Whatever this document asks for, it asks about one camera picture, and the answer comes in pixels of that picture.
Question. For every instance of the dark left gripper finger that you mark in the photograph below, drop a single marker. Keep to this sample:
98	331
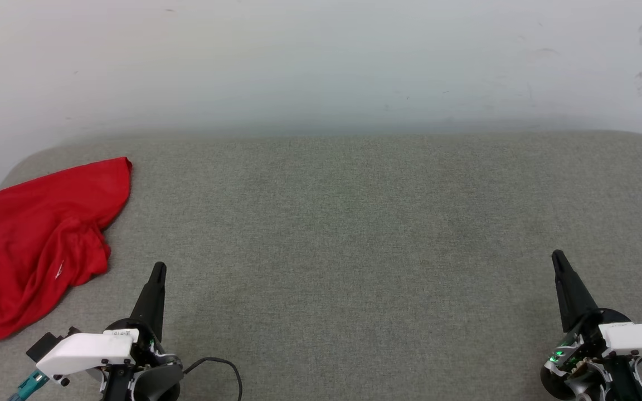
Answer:
152	303

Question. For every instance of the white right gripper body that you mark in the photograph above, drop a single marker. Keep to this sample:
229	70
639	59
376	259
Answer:
638	340

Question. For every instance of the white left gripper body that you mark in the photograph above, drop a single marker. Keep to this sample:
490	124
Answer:
84	351

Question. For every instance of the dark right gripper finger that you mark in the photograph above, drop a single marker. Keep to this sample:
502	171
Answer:
573	295

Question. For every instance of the red basketball jersey white trim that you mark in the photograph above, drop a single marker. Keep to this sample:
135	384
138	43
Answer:
20	239

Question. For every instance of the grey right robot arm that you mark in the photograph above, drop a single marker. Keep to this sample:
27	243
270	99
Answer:
555	387

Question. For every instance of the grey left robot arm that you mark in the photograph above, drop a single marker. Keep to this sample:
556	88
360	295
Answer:
159	384

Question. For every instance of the grey fabric sofa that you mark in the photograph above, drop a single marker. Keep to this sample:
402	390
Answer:
354	250

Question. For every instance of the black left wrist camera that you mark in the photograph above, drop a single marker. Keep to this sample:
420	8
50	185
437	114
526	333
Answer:
48	344

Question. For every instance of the teal left camera connector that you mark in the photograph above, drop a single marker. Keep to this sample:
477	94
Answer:
30	384

